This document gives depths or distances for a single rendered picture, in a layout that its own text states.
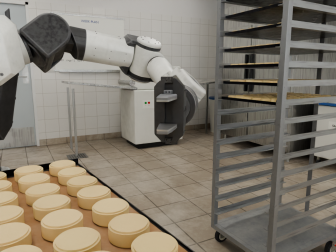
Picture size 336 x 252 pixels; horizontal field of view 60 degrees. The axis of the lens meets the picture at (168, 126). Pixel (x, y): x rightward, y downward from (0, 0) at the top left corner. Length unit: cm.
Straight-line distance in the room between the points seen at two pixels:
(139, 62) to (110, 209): 58
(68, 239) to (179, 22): 530
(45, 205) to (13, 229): 6
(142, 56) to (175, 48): 457
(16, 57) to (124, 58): 30
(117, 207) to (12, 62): 49
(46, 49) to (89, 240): 58
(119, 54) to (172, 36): 457
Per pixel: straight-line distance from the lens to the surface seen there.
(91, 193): 46
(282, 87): 142
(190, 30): 565
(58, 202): 45
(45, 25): 86
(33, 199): 49
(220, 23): 176
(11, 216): 43
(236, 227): 197
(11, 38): 80
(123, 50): 90
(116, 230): 36
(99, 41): 89
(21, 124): 484
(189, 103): 60
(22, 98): 480
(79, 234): 36
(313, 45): 164
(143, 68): 91
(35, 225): 44
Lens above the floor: 110
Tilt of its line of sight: 10 degrees down
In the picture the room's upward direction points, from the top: straight up
